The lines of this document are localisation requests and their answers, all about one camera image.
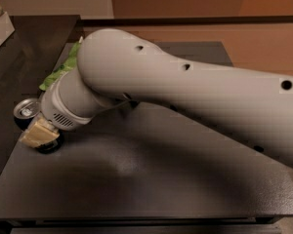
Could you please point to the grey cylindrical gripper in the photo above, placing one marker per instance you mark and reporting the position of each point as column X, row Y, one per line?
column 56, row 111

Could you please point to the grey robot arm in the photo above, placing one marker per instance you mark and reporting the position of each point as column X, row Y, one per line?
column 113, row 67

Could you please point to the dark blue pepsi can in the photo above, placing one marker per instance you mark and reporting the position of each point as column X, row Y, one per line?
column 25, row 113

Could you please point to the green crumpled chip bag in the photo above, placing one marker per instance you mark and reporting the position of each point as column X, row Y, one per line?
column 69, row 64

